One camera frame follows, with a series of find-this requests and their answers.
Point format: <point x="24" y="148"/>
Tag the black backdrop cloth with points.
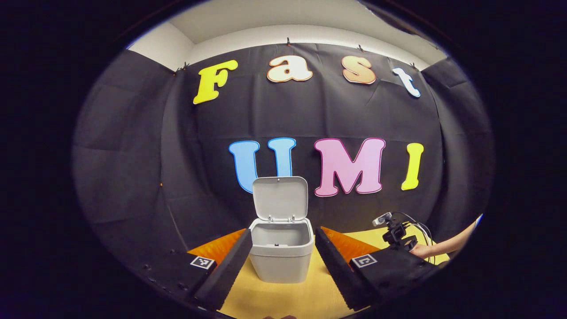
<point x="133" y="177"/>

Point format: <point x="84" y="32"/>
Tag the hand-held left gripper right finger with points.
<point x="336" y="274"/>

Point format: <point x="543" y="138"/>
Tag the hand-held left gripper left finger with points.
<point x="230" y="274"/>

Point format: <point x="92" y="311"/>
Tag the white desktop garbage bin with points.
<point x="281" y="261"/>

